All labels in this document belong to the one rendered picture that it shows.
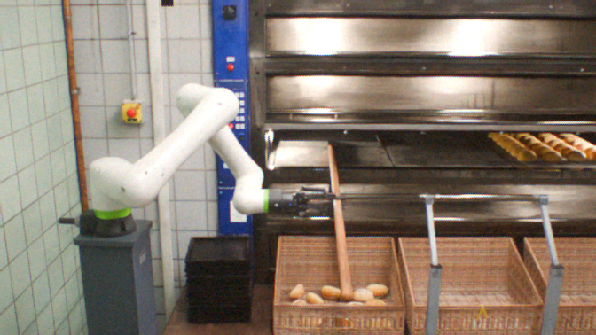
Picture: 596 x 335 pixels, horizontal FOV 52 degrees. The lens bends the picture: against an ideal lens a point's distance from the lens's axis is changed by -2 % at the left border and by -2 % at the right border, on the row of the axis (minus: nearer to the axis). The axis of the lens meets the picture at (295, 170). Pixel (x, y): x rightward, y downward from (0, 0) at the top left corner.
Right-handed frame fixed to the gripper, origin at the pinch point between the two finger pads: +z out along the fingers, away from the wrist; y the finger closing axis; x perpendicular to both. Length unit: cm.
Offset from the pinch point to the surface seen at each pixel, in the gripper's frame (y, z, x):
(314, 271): 50, -8, -46
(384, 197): 3.0, 20.4, -16.4
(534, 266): 41, 93, -35
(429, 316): 46, 38, 6
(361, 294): 56, 14, -34
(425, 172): 2, 44, -54
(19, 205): 0, -121, 11
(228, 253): 32, -46, -24
